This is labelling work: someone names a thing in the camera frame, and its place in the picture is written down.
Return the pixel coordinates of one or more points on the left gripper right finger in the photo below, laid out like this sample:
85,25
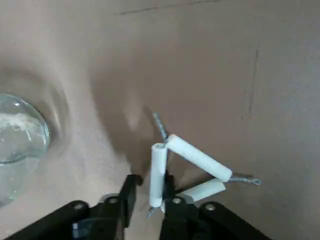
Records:
190,222

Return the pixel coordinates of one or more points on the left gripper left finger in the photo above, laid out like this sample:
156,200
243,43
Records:
107,217

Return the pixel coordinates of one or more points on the white clay triangle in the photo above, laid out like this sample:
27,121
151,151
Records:
197,157

